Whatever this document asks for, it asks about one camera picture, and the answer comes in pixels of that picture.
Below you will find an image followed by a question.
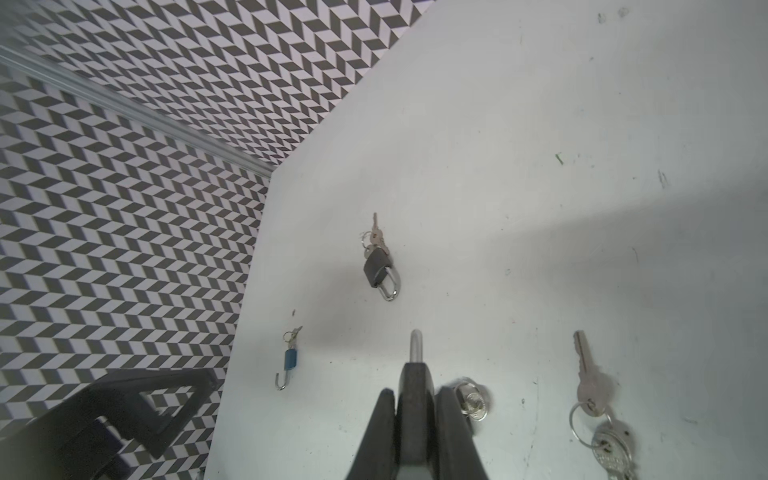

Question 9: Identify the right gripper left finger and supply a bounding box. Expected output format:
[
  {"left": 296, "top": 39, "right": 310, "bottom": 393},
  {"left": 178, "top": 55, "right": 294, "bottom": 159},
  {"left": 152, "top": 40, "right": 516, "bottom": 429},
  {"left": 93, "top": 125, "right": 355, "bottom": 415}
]
[{"left": 346, "top": 389, "right": 397, "bottom": 480}]

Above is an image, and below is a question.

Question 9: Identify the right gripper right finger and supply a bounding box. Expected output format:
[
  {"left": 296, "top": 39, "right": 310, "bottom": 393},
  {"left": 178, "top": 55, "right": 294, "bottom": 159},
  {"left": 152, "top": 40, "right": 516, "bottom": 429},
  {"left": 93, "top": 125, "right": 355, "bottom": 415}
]
[{"left": 435, "top": 387, "right": 489, "bottom": 480}]

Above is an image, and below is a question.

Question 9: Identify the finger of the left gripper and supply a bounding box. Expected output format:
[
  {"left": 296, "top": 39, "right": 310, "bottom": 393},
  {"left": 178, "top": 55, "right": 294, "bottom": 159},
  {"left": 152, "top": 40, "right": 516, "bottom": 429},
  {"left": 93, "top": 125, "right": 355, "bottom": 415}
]
[{"left": 1, "top": 368, "right": 219, "bottom": 479}]

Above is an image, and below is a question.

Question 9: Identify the silver key set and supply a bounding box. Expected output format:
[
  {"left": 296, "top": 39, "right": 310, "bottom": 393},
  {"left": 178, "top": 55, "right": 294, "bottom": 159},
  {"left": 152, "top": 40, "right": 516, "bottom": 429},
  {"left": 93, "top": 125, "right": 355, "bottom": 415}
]
[{"left": 568, "top": 330, "right": 636, "bottom": 480}]

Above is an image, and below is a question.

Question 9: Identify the blue padlock with keys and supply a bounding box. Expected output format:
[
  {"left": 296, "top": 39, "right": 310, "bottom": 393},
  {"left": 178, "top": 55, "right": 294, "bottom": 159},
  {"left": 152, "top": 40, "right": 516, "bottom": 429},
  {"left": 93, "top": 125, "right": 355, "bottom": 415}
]
[{"left": 275, "top": 326, "right": 303, "bottom": 391}]

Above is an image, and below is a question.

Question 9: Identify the black padlock top with keys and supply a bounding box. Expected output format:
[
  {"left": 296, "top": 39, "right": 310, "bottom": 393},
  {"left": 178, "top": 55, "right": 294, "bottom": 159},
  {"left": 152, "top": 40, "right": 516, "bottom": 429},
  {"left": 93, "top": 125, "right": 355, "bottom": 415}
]
[{"left": 360, "top": 212, "right": 401, "bottom": 302}]

